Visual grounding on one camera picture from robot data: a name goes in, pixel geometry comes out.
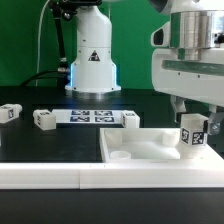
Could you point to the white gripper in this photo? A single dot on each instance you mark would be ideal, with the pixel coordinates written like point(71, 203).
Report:
point(201, 80)

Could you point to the white square tabletop part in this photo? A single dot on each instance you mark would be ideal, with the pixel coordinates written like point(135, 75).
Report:
point(150, 145)

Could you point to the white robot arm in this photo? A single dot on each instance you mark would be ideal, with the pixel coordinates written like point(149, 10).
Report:
point(190, 24)

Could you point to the white marker tag sheet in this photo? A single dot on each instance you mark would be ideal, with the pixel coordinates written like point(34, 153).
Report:
point(87, 116)

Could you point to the white U-shaped fence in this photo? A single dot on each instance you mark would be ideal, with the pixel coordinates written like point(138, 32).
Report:
point(109, 176)

